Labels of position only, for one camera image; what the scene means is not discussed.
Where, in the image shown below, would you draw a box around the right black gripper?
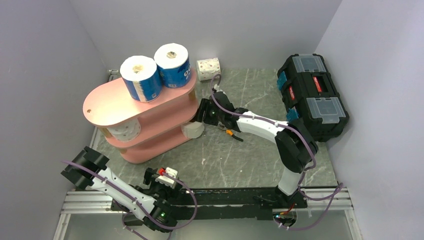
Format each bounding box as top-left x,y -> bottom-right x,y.
192,99 -> 224,127

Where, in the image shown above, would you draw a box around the white paper roll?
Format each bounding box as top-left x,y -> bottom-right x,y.
181,121 -> 205,139

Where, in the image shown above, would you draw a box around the floral paper roll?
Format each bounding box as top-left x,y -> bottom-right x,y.
106,118 -> 141,142
196,57 -> 221,82

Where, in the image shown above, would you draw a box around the pink three-tier shelf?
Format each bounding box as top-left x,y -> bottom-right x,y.
82,73 -> 198,164

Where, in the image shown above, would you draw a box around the blue roll front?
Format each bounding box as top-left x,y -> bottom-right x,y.
153,43 -> 191,89

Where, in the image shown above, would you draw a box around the blue roll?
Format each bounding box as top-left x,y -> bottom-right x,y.
153,43 -> 191,89
119,55 -> 163,103

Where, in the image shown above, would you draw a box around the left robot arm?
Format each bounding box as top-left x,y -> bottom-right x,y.
61,146 -> 182,233

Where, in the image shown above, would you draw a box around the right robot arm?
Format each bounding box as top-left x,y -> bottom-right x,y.
192,92 -> 319,208

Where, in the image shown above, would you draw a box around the black plastic toolbox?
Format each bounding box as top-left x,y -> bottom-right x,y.
276,53 -> 350,143

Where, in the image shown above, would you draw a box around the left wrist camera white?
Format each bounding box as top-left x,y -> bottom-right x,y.
155,167 -> 179,188

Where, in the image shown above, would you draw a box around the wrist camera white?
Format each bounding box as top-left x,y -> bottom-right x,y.
155,167 -> 179,188
212,84 -> 225,94

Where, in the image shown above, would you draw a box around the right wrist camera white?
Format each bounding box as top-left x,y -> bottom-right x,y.
212,84 -> 225,94

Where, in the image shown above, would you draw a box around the orange handled pliers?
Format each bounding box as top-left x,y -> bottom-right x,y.
218,126 -> 244,142

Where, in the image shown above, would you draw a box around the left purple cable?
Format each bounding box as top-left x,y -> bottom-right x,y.
61,159 -> 199,240

